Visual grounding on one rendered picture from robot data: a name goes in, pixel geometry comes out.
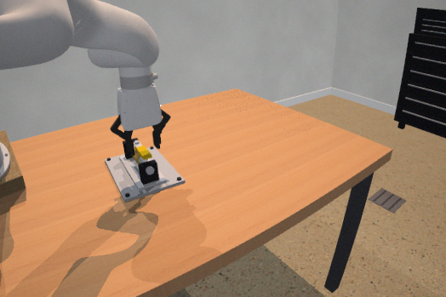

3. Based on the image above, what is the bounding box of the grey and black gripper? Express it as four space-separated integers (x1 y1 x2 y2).
110 83 171 156

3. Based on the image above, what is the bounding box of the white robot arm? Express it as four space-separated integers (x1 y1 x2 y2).
0 0 159 89

